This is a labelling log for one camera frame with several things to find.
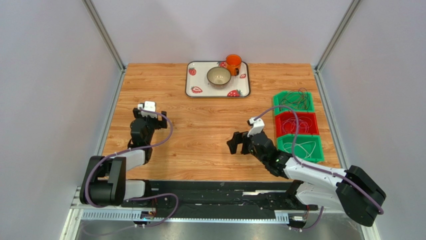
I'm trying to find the white cable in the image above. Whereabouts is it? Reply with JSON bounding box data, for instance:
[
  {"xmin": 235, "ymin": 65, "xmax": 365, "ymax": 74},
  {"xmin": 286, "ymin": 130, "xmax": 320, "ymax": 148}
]
[{"xmin": 282, "ymin": 140, "xmax": 318, "ymax": 160}]

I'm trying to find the pink cable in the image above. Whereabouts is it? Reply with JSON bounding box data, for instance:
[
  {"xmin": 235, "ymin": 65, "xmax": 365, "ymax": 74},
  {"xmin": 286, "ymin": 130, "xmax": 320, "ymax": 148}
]
[{"xmin": 282, "ymin": 115, "xmax": 315, "ymax": 134}]

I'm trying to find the red cable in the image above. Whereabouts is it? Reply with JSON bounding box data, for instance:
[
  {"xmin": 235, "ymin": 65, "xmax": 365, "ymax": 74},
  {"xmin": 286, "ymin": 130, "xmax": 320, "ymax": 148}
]
[{"xmin": 279, "ymin": 89, "xmax": 312, "ymax": 111}]

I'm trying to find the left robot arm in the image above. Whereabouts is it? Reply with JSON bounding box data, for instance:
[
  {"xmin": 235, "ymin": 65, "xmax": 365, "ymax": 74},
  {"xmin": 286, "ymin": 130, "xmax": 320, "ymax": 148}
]
[{"xmin": 79, "ymin": 105, "xmax": 173, "ymax": 208}]

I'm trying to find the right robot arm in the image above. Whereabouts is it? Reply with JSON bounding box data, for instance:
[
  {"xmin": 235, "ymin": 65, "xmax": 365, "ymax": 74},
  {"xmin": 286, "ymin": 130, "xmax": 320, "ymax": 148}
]
[{"xmin": 226, "ymin": 131, "xmax": 387, "ymax": 227}]

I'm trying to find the red bin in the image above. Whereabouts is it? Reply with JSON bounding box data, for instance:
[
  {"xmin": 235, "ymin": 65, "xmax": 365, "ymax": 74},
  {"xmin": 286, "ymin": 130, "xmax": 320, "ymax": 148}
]
[{"xmin": 274, "ymin": 111, "xmax": 320, "ymax": 138}]

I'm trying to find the near green bin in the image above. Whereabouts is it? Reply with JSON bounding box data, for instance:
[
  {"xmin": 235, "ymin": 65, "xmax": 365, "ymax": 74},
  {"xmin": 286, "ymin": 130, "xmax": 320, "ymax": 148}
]
[{"xmin": 276, "ymin": 134, "xmax": 325, "ymax": 163}]

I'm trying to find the green bin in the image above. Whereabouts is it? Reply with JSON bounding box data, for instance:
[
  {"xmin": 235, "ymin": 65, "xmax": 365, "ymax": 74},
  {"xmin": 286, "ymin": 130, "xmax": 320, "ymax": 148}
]
[
  {"xmin": 272, "ymin": 89, "xmax": 315, "ymax": 113},
  {"xmin": 276, "ymin": 134, "xmax": 325, "ymax": 163}
]

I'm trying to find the strawberry pattern tray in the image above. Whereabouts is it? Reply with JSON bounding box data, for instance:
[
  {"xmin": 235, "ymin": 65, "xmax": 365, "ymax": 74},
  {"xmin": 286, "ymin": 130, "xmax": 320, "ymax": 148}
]
[{"xmin": 185, "ymin": 61, "xmax": 251, "ymax": 98}]

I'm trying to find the far green bin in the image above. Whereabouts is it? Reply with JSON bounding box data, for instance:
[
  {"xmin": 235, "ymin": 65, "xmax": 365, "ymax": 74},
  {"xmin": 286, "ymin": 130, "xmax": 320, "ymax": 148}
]
[{"xmin": 272, "ymin": 89, "xmax": 315, "ymax": 113}]

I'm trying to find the grey ceramic bowl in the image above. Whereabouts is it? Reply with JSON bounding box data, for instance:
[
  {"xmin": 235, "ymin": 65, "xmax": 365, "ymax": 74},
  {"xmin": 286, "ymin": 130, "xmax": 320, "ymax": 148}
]
[{"xmin": 206, "ymin": 66, "xmax": 232, "ymax": 89}]

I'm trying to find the orange mug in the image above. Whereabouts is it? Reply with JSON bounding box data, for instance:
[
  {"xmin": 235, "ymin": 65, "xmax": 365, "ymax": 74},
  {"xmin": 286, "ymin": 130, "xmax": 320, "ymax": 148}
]
[{"xmin": 225, "ymin": 54, "xmax": 242, "ymax": 76}]

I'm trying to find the purple left arm hose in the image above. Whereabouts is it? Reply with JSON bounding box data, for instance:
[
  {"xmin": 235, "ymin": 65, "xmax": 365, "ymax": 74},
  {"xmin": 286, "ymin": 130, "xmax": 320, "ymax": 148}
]
[{"xmin": 83, "ymin": 106, "xmax": 180, "ymax": 229}]

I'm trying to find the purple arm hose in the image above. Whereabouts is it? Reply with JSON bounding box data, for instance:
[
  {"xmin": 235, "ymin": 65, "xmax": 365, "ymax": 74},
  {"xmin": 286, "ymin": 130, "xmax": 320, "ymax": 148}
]
[
  {"xmin": 83, "ymin": 106, "xmax": 180, "ymax": 229},
  {"xmin": 252, "ymin": 105, "xmax": 385, "ymax": 232}
]

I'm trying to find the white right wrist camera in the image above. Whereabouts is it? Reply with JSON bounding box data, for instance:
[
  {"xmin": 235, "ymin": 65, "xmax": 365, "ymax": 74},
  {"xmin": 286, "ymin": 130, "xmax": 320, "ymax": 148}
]
[{"xmin": 247, "ymin": 116, "xmax": 265, "ymax": 137}]

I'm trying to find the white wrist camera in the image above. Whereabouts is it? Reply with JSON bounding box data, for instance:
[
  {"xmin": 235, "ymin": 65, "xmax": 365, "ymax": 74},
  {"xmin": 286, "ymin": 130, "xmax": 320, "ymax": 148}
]
[
  {"xmin": 137, "ymin": 101, "xmax": 158, "ymax": 118},
  {"xmin": 247, "ymin": 116, "xmax": 265, "ymax": 137}
]

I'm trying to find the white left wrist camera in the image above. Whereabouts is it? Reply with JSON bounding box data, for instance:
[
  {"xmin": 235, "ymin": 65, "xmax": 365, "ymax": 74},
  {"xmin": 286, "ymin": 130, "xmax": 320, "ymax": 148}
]
[{"xmin": 137, "ymin": 101, "xmax": 158, "ymax": 118}]

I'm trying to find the purple right arm hose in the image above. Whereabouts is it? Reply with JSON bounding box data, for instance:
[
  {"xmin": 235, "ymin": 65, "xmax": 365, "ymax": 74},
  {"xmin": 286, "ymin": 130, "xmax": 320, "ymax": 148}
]
[{"xmin": 252, "ymin": 105, "xmax": 385, "ymax": 232}]

